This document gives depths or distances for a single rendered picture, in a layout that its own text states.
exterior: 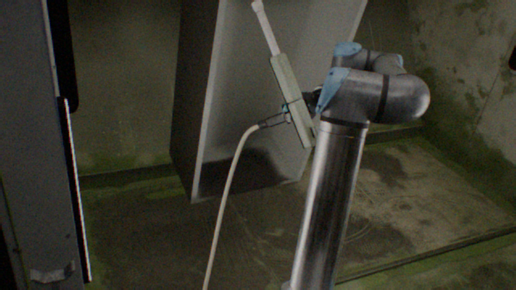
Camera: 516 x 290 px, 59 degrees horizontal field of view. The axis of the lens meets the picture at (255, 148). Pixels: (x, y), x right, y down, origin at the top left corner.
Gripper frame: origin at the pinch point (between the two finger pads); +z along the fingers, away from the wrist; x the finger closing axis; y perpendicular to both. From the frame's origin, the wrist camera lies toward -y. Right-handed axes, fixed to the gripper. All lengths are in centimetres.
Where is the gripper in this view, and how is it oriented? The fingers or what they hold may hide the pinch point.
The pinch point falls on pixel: (289, 113)
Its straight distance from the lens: 145.2
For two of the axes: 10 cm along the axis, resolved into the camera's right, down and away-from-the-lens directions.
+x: -3.7, -9.2, -1.1
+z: -6.7, 3.4, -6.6
